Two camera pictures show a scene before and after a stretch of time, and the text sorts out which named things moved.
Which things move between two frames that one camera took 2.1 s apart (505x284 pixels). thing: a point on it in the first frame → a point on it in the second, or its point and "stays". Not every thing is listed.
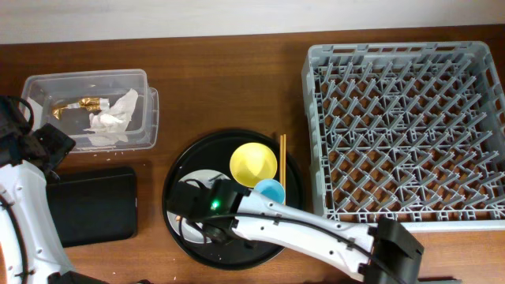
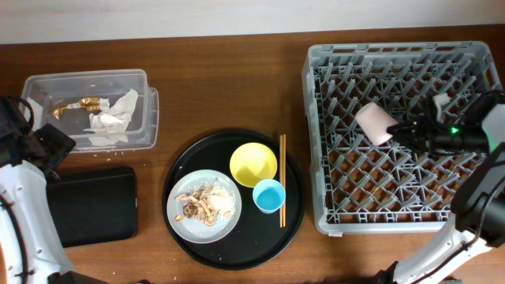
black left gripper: x=59 y=143 stays
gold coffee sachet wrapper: x=88 y=104 stays
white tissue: x=112 y=123 stays
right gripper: x=215 y=240 → x=420 y=135
